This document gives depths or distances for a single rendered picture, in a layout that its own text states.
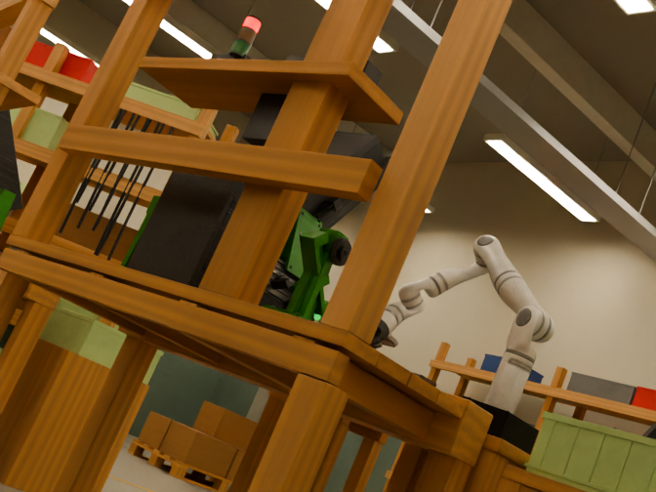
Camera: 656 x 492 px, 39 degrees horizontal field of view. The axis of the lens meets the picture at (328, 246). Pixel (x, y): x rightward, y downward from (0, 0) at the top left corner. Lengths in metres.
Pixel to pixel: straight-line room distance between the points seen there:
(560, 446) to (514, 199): 8.20
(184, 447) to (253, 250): 6.52
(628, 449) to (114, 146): 1.68
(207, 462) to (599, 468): 6.72
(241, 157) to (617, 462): 1.21
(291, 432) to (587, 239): 7.87
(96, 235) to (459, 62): 3.61
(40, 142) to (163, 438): 3.99
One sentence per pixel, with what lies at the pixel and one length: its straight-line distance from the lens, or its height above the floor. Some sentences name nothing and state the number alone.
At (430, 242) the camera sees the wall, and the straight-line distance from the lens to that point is 11.17.
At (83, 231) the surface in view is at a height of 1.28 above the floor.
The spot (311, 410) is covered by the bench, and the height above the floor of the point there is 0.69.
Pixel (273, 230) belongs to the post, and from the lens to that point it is 2.36.
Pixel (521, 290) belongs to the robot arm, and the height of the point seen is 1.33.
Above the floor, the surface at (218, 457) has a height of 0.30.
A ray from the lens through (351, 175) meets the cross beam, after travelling 2.17.
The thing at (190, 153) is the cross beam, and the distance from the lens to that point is 2.61.
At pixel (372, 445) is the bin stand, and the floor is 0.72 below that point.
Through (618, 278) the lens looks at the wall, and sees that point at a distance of 9.32.
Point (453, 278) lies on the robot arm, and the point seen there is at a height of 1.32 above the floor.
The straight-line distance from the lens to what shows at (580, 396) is 8.19.
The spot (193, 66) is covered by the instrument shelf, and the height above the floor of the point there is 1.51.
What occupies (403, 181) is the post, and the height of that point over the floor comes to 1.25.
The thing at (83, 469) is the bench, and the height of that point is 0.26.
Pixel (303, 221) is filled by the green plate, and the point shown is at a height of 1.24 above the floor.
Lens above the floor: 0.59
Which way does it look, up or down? 12 degrees up
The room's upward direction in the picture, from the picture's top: 24 degrees clockwise
